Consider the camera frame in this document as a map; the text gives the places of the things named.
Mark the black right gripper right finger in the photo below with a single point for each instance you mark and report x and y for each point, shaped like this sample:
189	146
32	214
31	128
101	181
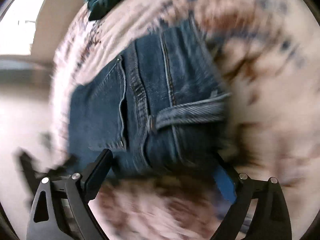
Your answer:
271	217

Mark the dark blue denim pants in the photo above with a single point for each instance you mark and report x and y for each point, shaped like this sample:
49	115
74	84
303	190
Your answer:
160	106

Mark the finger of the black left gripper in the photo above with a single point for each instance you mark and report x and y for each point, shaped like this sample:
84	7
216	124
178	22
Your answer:
34	177

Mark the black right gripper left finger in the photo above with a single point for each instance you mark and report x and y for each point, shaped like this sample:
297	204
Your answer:
47	218

